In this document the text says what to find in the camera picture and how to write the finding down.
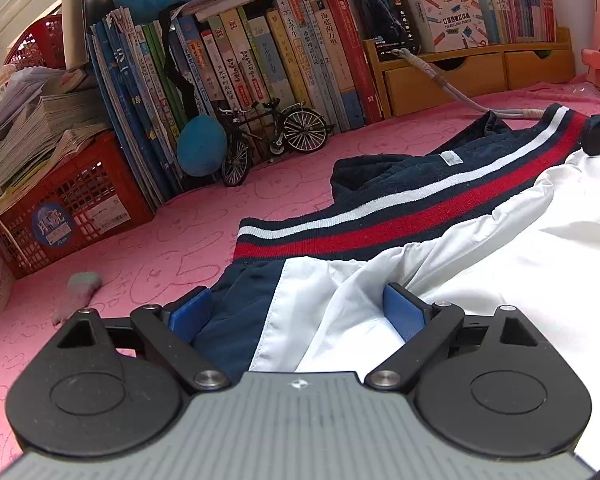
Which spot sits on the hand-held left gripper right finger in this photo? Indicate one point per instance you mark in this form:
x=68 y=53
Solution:
x=402 y=310

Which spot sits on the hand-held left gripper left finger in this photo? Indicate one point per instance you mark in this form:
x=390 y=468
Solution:
x=192 y=312

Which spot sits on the navy and white jacket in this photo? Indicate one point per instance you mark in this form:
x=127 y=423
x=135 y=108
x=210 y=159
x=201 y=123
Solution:
x=505 y=240

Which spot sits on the pink printed blanket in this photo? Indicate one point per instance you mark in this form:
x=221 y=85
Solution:
x=155 y=240

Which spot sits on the wooden desk organizer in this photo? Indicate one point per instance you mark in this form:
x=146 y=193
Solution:
x=530 y=65

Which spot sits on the white cylindrical container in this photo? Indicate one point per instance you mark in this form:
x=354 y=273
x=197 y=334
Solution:
x=572 y=30

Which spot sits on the small grey pink sock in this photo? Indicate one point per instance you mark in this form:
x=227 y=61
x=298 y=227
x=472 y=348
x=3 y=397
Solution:
x=82 y=285

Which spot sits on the red plastic crate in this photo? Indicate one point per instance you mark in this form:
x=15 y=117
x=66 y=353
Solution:
x=80 y=200

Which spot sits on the blue plush ball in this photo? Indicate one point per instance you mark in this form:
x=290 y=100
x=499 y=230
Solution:
x=200 y=145

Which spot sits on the white patterned pencil box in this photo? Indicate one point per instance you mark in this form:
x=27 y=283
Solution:
x=450 y=22

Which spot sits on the black model bicycle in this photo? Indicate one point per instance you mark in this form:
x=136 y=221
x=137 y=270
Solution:
x=305 y=130

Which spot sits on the stack of paper booklets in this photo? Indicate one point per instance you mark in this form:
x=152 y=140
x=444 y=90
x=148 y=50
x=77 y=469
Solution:
x=45 y=120

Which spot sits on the black smartphone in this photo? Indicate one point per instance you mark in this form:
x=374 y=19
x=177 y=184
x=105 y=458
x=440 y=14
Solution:
x=382 y=10

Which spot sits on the row of large colourful books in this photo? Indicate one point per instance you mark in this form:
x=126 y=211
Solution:
x=280 y=50

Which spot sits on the red plastic basket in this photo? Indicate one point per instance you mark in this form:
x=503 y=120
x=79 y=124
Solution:
x=35 y=40

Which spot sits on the dark grey flat panel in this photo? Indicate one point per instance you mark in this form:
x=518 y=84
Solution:
x=75 y=20

